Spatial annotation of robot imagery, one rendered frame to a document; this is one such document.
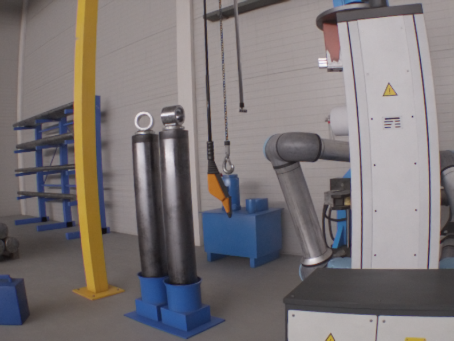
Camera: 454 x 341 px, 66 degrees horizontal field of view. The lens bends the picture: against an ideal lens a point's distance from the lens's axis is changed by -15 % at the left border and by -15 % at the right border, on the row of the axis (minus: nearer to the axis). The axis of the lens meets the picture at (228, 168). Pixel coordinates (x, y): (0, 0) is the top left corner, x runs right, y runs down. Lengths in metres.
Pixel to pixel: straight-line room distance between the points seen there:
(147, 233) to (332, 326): 2.18
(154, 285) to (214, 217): 1.95
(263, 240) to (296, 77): 2.04
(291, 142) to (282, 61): 3.72
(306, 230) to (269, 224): 3.07
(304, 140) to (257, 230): 3.09
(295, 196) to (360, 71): 0.59
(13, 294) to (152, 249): 1.24
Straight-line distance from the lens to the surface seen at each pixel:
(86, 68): 3.96
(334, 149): 1.63
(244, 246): 4.69
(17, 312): 3.39
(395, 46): 1.50
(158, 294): 3.19
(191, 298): 2.97
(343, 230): 2.86
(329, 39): 2.58
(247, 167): 5.44
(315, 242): 1.75
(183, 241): 2.87
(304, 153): 1.55
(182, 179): 2.82
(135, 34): 7.46
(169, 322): 3.10
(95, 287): 3.99
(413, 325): 1.11
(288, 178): 1.66
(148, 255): 3.14
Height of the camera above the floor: 1.23
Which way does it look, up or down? 1 degrees down
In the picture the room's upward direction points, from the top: 3 degrees counter-clockwise
